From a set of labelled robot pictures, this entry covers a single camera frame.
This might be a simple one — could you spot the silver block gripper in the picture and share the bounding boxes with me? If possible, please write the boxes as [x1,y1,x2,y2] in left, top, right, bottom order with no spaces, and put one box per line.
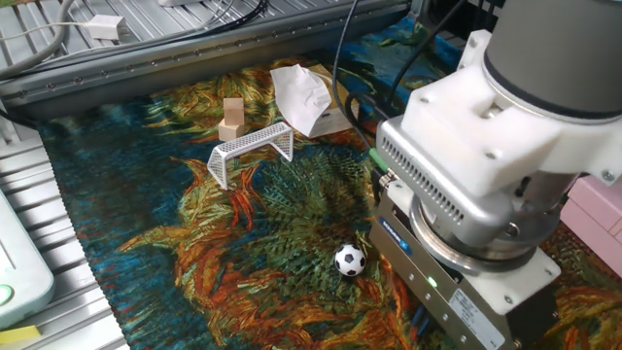
[368,180,564,350]

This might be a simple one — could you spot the small black white soccer ball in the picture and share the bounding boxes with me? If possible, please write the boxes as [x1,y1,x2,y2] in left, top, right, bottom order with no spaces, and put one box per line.
[333,243,367,278]

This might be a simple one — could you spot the white mesh toy goal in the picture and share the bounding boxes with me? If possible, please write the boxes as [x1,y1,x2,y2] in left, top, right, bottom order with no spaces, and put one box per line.
[206,121,295,191]

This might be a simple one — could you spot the pink box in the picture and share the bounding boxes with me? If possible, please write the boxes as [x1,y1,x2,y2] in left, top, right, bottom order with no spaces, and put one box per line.
[559,174,622,278]

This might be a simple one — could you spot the gold tissue box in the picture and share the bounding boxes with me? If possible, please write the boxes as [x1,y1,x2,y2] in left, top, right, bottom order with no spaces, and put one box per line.
[305,63,361,140]

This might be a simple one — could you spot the sunflower painting cloth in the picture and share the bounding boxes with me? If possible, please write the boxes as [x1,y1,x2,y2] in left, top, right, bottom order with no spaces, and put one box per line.
[36,18,622,350]

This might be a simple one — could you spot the white tissue sheet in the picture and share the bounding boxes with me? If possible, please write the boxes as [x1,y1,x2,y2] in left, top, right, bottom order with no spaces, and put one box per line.
[269,63,333,138]

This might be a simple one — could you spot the small wooden block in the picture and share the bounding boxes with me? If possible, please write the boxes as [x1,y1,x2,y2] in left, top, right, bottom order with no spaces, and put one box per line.
[218,119,246,143]
[223,97,246,126]

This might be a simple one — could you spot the white teach pendant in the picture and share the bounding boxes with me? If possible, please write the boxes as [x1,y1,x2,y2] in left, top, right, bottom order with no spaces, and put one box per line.
[0,189,55,331]

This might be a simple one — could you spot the small yellow tape piece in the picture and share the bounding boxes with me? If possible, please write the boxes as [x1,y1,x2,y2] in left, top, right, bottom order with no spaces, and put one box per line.
[0,324,43,345]

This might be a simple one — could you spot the white power adapter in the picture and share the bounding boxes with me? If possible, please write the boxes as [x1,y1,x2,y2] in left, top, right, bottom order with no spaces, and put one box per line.
[83,14,126,41]

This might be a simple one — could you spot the green cable connector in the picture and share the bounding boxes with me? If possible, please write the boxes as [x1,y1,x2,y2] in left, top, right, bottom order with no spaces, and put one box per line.
[367,148,391,174]

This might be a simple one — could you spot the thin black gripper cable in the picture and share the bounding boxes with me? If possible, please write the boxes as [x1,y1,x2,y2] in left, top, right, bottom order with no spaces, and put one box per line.
[331,0,373,155]

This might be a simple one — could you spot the thick black gripper cable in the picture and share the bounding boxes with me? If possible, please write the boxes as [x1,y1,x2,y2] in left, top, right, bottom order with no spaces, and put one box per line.
[343,0,468,147]

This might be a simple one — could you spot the black power cable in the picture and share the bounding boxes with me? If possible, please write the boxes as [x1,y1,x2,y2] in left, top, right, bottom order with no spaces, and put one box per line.
[130,0,269,48]

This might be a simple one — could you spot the grey aluminium rail beam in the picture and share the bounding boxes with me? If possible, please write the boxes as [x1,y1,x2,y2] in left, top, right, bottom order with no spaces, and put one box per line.
[0,2,409,121]

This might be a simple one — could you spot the thick grey hose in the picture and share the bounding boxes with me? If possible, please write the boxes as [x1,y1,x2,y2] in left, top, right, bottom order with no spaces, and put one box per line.
[0,0,78,83]

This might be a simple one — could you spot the white adapter cable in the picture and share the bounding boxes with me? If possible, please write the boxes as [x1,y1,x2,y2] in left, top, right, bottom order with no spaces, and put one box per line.
[0,20,86,43]

